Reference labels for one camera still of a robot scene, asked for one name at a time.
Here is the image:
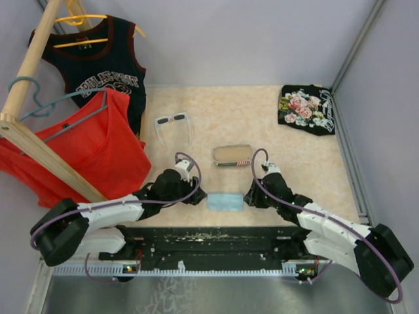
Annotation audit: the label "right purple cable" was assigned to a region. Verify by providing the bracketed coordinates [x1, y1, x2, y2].
[251, 148, 404, 305]

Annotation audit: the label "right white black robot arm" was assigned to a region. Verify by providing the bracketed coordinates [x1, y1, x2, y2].
[244, 173, 414, 298]

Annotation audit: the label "red tank top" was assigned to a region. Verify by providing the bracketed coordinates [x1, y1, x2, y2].
[1, 89, 151, 209]

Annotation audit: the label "black floral folded shirt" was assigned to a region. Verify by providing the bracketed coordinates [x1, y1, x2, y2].
[278, 84, 335, 136]

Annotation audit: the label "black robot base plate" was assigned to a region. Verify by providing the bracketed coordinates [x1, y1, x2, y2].
[99, 226, 315, 271]

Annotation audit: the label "navy basketball tank top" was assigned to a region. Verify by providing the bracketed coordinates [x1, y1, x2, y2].
[42, 15, 146, 134]

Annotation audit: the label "newspaper print glasses case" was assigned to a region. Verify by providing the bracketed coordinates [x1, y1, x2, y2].
[212, 145, 253, 167]

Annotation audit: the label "light blue cleaning cloth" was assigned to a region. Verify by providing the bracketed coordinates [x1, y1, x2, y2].
[206, 193, 244, 212]

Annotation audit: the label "wooden clothes rack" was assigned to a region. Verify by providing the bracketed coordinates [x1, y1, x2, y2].
[0, 0, 143, 218]

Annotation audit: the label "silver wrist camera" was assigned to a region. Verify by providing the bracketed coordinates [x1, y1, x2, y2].
[175, 159, 193, 182]
[261, 161, 281, 175]

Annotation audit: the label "blue grey clothes hanger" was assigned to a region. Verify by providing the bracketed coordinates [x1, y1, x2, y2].
[8, 76, 108, 143]

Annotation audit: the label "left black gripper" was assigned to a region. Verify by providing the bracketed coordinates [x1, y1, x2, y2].
[162, 173, 207, 206]

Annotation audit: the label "yellow clothes hanger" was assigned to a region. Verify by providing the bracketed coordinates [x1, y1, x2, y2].
[46, 14, 147, 54]

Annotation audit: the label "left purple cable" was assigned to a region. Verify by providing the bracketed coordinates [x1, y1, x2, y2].
[29, 151, 202, 285]

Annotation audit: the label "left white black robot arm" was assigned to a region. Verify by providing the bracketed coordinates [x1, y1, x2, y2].
[30, 169, 206, 266]

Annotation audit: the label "white frame sunglasses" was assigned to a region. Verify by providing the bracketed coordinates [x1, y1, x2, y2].
[154, 112, 192, 149]

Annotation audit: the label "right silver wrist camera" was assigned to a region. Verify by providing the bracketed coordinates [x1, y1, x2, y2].
[261, 161, 281, 175]

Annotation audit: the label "purple cable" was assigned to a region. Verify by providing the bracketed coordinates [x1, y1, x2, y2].
[251, 148, 404, 305]
[29, 151, 202, 285]

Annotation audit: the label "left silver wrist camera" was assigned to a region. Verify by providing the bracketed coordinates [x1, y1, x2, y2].
[175, 159, 193, 182]

